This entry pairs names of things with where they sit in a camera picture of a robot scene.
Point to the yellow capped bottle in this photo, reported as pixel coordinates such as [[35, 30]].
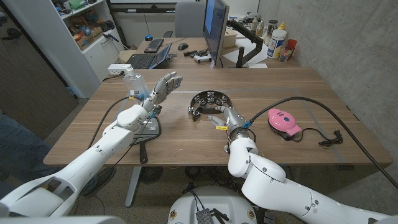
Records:
[[282, 26]]

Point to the clear hand sanitizer bottle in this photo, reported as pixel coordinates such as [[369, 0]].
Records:
[[135, 84]]

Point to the clear drinking glass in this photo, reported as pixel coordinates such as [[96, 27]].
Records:
[[285, 53]]

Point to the red cup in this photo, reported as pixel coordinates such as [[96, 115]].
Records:
[[292, 43]]

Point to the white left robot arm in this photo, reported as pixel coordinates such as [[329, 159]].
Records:
[[109, 146]]

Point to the white paper sheets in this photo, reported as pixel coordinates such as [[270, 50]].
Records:
[[231, 56]]

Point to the black half-moon tambourine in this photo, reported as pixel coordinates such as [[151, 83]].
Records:
[[206, 109]]

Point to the black computer monitor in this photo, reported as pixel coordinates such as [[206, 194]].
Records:
[[214, 28]]

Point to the black computer mouse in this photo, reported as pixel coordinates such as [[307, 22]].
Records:
[[183, 46]]

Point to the pink mini waffle maker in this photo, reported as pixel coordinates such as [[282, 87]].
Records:
[[283, 119]]

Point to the cardboard box with tools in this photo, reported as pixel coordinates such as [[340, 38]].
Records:
[[90, 39]]

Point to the white table leg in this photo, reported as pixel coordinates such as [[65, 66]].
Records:
[[133, 186]]

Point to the open black laptop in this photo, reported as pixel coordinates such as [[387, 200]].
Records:
[[143, 60]]

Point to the black handheld controllers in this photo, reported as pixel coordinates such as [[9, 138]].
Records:
[[191, 53]]

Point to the white game controller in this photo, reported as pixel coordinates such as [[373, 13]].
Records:
[[202, 58]]

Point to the grey heatsink module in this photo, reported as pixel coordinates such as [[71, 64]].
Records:
[[203, 216]]

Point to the green box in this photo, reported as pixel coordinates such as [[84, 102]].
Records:
[[76, 3]]

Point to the beige box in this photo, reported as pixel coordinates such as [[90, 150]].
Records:
[[230, 39]]

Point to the white power strip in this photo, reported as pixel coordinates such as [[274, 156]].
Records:
[[118, 69]]

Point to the black keyboard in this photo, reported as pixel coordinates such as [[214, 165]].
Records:
[[154, 45]]

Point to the blue round button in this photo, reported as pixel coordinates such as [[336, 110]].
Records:
[[148, 38]]

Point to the grey office chair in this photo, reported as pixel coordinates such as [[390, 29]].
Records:
[[189, 18]]

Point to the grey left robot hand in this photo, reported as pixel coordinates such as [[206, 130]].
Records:
[[164, 88]]

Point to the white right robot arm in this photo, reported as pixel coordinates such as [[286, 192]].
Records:
[[267, 183]]

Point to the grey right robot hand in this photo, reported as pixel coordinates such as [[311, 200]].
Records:
[[234, 121]]

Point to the dark lidded jar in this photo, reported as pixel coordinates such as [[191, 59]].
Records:
[[271, 31]]

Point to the person in blue jeans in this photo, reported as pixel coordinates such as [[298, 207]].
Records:
[[18, 149]]

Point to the white shelf cabinet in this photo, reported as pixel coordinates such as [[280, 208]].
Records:
[[93, 59]]

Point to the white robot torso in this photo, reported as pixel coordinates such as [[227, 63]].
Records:
[[217, 202]]

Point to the black round floor fan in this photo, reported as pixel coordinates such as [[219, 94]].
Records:
[[150, 175]]

